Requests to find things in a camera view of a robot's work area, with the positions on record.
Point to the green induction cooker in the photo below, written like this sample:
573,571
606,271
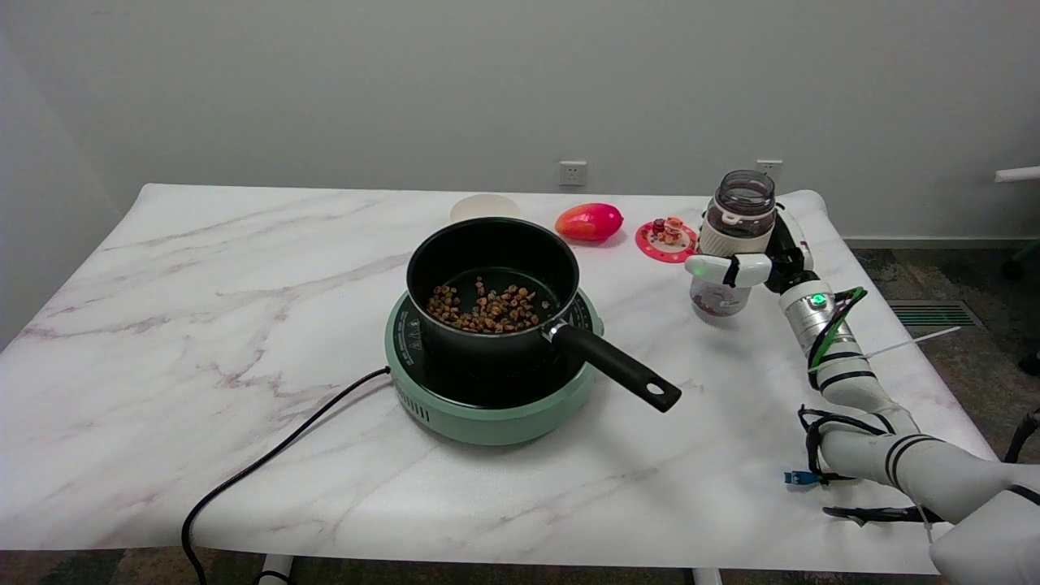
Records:
487,422

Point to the clear plastic bottle with beans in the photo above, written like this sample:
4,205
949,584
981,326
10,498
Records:
735,211

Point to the red mango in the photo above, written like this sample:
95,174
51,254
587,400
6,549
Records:
589,222

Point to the white zip tie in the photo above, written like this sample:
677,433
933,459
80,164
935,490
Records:
918,339

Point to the white round lid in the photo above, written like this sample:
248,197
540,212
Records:
483,207

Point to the small orange figurine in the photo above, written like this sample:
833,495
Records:
670,231

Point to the brown beans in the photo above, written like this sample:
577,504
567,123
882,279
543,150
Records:
487,310

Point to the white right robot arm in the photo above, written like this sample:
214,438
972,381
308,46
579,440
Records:
853,382

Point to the white pipe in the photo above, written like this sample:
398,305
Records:
1020,174

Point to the white wall outlet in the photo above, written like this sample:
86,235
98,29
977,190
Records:
769,167
573,173

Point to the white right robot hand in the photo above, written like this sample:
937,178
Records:
792,252

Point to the floor vent grille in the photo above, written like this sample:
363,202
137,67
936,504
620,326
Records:
934,314

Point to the pink round coaster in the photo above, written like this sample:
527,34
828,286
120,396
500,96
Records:
662,252

